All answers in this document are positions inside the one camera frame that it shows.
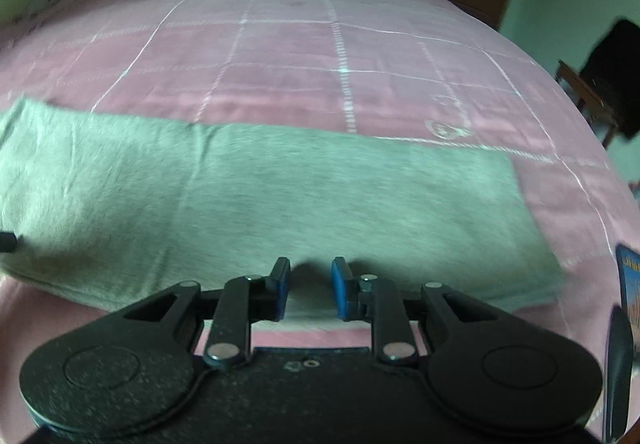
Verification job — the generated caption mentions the grey-green pants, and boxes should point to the grey-green pants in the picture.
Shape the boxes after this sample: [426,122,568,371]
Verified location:
[1,98,564,323]

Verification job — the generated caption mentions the pink checked bedsheet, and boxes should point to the pink checked bedsheet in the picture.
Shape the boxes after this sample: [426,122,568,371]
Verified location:
[0,0,640,444]

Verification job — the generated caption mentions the blue printed card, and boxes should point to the blue printed card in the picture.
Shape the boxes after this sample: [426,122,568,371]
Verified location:
[615,244,640,350]

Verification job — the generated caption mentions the dark wooden chair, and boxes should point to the dark wooden chair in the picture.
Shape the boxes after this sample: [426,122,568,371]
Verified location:
[555,18,639,148]

